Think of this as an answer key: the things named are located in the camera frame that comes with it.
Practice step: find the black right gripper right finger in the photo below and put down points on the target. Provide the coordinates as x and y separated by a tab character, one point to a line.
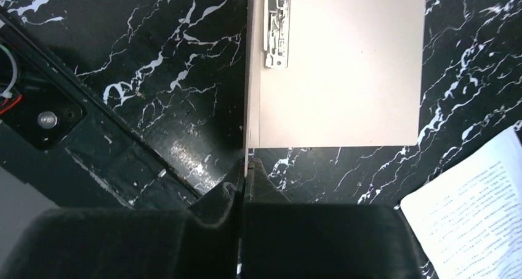
282	239

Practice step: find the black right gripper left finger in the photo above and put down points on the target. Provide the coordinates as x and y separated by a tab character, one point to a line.
200	241

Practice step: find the beige paper folder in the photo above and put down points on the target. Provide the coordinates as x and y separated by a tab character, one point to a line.
353	77

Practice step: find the printed white paper sheet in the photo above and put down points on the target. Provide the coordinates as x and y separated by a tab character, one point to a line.
468	219

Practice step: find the silver folder clip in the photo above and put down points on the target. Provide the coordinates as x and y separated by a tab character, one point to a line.
276	18

